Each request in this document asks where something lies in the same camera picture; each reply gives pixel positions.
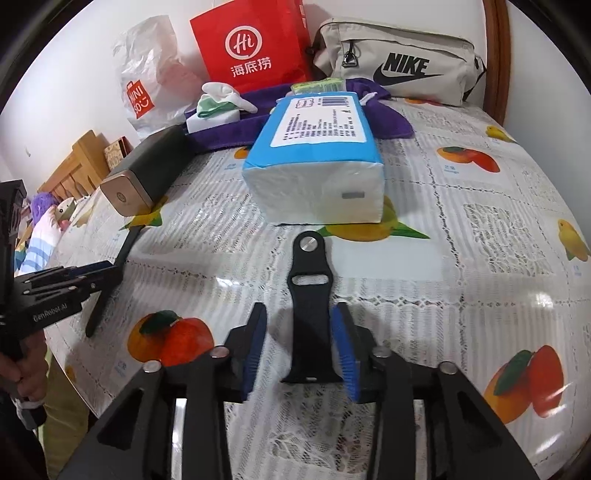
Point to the white plastic bag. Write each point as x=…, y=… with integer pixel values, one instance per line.
x=152, y=69

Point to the blue tissue pack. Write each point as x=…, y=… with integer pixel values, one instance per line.
x=314, y=194

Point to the light wooden headboard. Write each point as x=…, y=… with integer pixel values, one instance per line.
x=83, y=161

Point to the brown wooden door frame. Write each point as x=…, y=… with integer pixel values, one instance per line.
x=496, y=55

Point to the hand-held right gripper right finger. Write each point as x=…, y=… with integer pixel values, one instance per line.
x=346, y=357

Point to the person's left hand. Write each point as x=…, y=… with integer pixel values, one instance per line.
x=32, y=364

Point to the purple plush toy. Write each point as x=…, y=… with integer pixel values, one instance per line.
x=42, y=205

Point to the grey waist bag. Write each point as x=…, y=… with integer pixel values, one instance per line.
x=415, y=46

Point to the green snack packet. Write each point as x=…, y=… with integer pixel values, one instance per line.
x=323, y=86

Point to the white plush toy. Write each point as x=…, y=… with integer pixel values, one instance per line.
x=64, y=212

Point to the striped blue white cloth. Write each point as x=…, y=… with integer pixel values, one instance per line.
x=37, y=244

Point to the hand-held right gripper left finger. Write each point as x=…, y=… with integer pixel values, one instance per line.
x=251, y=353

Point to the olive green cloth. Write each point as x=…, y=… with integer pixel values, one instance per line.
x=67, y=401

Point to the patterned small box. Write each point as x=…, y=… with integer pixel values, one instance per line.
x=115, y=154

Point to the purple towel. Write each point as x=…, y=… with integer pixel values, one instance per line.
x=388, y=124

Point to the dark green box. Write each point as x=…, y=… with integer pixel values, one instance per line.
x=152, y=157

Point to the person's left forearm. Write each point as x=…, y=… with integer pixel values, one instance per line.
x=18, y=452

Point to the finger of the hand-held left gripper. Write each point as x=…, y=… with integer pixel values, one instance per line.
x=92, y=281
x=69, y=270

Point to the red paper bag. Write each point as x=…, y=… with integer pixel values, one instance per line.
x=258, y=27

